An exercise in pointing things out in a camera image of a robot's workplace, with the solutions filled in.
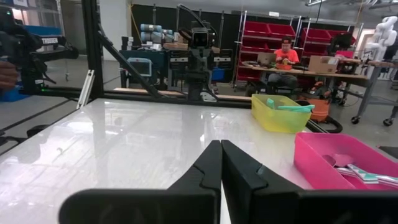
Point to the long wooden workbench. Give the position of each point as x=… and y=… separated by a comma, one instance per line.
x=326, y=74

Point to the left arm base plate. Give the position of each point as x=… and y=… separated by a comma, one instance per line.
x=209, y=96

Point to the red bin shelving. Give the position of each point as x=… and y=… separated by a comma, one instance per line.
x=258, y=29

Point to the blue box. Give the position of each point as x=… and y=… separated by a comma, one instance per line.
x=217, y=74

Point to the blue fabric bundle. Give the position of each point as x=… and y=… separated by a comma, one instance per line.
x=9, y=95

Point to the yellow plastic bin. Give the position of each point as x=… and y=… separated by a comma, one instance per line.
x=276, y=121

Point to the cardboard box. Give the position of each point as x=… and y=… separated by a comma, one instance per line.
x=323, y=63

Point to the orange shop vacuum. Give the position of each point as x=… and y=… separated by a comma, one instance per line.
x=320, y=110

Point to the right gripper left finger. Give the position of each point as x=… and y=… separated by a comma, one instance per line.
x=202, y=174

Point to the silver aluminium bar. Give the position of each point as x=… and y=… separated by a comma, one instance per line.
x=85, y=88

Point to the pink plastic bin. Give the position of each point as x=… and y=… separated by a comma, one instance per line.
x=311, y=168

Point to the person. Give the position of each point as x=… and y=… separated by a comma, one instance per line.
x=286, y=56

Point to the small gray screen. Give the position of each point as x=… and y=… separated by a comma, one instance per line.
x=141, y=67

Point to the blue cabinet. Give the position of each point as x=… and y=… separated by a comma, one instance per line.
x=161, y=59

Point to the person's hand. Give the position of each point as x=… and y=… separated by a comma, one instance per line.
x=7, y=74

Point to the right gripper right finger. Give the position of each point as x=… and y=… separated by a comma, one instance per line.
x=239, y=174

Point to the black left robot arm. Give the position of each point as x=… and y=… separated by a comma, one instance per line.
x=197, y=71

